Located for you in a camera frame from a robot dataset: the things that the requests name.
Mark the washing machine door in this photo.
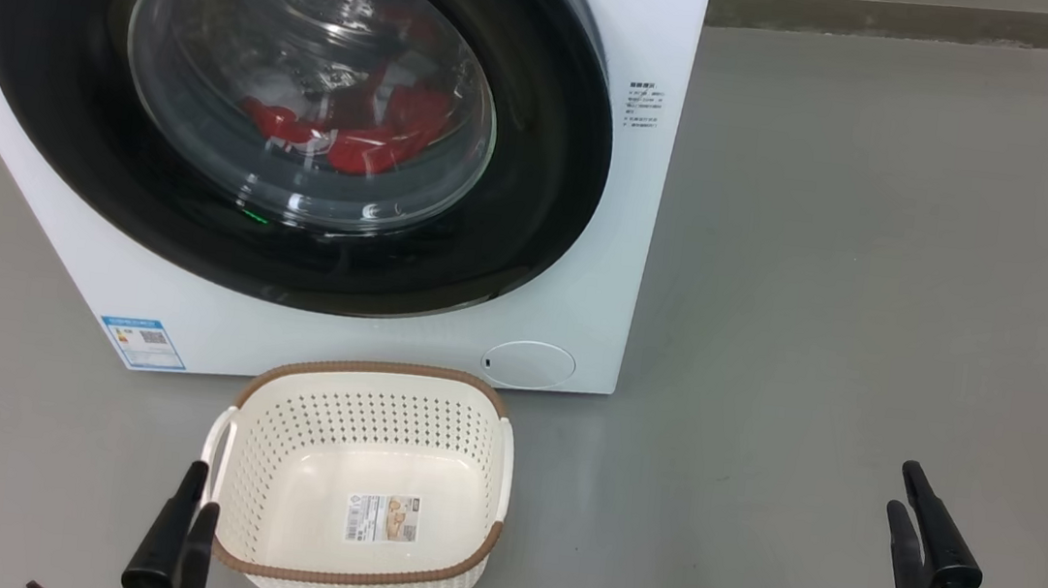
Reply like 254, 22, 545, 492
0, 0, 629, 343

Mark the white front-load washing machine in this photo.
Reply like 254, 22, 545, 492
0, 0, 715, 427

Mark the paper product label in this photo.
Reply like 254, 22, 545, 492
343, 490, 422, 548

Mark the blue energy label sticker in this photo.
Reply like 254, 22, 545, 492
96, 315, 191, 374

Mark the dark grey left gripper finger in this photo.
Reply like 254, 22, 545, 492
121, 455, 210, 588
176, 499, 223, 588

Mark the cream basket with brown rim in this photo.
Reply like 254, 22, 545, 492
188, 343, 524, 588

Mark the red and white garment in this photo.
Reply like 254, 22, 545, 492
234, 0, 467, 185

